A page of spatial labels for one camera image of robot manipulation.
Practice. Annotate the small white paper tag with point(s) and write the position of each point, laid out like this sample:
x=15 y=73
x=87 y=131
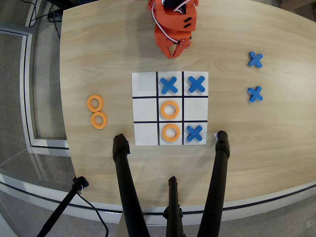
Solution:
x=215 y=134

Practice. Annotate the thin black stand pole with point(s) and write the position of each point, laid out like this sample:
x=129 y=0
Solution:
x=61 y=207

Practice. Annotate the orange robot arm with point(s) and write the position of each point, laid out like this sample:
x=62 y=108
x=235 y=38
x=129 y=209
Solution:
x=170 y=18

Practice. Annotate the black tripod leg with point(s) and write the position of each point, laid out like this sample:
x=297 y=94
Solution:
x=126 y=182
x=173 y=202
x=216 y=182

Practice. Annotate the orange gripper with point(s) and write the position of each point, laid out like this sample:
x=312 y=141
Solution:
x=166 y=41

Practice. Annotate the grey metal floor frame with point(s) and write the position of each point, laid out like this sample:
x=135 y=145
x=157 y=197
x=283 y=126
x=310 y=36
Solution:
x=26 y=98

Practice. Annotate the white tic-tac-toe board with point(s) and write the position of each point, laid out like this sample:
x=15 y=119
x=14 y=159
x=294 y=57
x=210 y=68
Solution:
x=144 y=108

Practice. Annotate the blue foam cross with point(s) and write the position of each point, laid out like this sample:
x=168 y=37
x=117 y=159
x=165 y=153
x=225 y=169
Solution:
x=255 y=94
x=194 y=133
x=255 y=59
x=196 y=84
x=169 y=85

